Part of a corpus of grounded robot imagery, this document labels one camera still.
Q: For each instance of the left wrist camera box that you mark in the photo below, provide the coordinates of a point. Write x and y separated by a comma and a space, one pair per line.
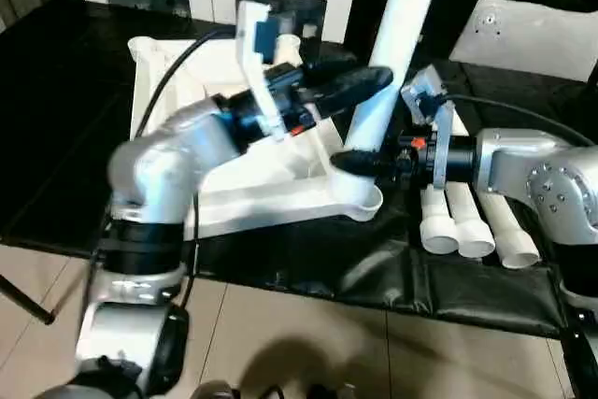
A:
257, 53

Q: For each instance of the black tripod leg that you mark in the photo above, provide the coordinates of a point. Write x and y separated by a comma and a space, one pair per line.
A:
26, 298

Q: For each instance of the white plastic bag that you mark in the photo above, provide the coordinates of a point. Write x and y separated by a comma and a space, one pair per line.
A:
533, 39

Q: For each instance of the white plastic table top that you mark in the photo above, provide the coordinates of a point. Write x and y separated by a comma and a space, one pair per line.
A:
280, 175

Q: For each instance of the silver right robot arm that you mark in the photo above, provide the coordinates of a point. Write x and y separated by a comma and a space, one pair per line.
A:
542, 184

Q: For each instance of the black work mat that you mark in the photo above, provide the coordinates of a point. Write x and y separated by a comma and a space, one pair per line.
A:
56, 119

